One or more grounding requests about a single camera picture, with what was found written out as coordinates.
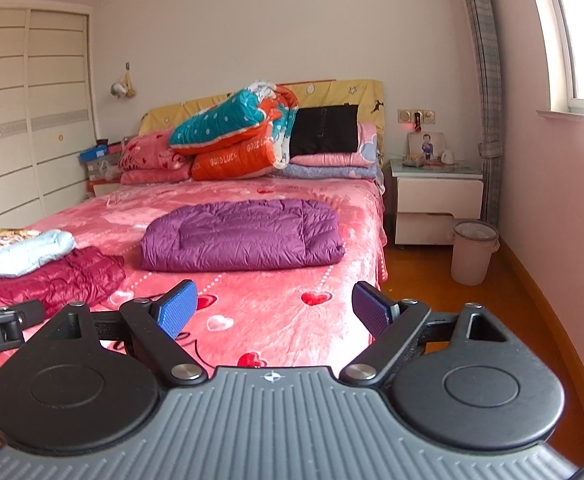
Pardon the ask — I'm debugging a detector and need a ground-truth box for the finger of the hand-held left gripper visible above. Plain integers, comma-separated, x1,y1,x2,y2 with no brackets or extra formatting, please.
1,299,47,329

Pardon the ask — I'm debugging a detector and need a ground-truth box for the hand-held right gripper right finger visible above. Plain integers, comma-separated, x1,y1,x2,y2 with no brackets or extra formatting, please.
339,280,519,389

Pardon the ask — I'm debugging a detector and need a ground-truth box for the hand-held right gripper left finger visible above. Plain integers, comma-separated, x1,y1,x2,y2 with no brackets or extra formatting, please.
42,279,209,387

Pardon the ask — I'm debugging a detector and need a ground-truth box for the purple down jacket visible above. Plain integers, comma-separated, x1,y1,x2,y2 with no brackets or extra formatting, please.
138,198,348,274

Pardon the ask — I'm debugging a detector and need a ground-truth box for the magenta down jacket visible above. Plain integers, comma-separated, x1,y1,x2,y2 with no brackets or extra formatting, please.
0,245,128,319

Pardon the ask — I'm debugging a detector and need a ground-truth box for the white down jacket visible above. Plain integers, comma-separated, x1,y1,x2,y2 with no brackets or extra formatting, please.
0,226,78,294

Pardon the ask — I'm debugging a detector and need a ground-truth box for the pink waste bin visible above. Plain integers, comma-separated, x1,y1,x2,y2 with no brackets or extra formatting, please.
450,220,500,288

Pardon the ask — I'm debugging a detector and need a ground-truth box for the white nightstand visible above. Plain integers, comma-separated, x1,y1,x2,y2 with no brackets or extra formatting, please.
388,158,486,248

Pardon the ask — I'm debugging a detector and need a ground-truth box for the plain pink folded quilt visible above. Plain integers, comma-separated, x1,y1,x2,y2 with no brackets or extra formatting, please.
120,166,194,187

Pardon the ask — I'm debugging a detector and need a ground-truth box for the grey box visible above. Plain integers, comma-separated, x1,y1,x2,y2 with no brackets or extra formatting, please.
86,160,124,182

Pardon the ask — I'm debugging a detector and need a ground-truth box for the pink heart pillow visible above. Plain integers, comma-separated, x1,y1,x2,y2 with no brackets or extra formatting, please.
118,129,194,172

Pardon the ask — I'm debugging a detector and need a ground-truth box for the pink cartoon folded blanket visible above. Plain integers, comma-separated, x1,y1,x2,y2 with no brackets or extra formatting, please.
288,121,379,169

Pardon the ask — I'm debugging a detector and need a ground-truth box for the blue box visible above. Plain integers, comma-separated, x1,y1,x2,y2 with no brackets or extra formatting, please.
77,144,111,164

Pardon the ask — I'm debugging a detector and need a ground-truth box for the black folded cloth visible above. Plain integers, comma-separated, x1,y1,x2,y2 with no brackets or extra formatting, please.
288,104,361,159

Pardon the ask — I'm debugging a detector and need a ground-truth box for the teal dotted folded quilt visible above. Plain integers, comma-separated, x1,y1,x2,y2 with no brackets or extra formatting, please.
168,81,299,157

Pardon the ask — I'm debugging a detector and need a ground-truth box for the white wardrobe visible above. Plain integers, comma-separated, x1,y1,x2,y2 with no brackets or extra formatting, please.
0,6,96,234

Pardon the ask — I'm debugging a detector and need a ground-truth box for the yellow headboard cover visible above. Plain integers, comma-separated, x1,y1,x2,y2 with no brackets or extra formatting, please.
138,78,386,137

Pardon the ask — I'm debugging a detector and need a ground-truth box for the grey plaid curtain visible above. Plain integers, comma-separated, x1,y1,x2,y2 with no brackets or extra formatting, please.
453,0,504,227

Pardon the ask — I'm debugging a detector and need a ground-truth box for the photo frame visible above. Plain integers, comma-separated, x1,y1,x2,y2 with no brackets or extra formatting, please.
407,130,444,159

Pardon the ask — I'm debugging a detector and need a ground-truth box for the wall socket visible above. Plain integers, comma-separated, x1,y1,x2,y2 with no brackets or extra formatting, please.
397,108,436,127

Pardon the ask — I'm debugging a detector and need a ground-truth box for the hanging wall ornament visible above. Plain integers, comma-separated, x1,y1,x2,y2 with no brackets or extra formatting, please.
110,61,138,102

